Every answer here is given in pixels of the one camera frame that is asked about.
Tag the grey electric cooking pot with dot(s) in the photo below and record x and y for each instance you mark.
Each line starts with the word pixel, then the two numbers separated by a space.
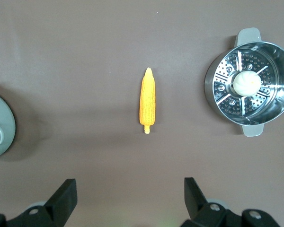
pixel 14 123

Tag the white steamed bun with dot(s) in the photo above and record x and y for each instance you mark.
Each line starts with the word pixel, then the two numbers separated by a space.
pixel 246 84

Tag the brown table mat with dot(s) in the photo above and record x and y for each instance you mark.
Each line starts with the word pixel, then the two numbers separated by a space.
pixel 85 71

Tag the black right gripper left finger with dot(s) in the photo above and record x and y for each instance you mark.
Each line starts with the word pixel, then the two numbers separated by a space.
pixel 61 203

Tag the stainless steel steamer pot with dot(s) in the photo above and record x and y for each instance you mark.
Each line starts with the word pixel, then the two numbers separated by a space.
pixel 281 94

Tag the glass pot lid with knob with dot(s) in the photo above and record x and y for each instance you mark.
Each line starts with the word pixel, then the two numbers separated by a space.
pixel 0 111

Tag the yellow toy corn cob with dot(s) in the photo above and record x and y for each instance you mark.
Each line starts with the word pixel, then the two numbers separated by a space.
pixel 147 101

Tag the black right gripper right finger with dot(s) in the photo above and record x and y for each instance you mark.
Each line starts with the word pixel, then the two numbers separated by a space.
pixel 196 203

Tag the perforated metal steamer plate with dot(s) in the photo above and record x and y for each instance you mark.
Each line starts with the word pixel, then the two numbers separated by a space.
pixel 229 104

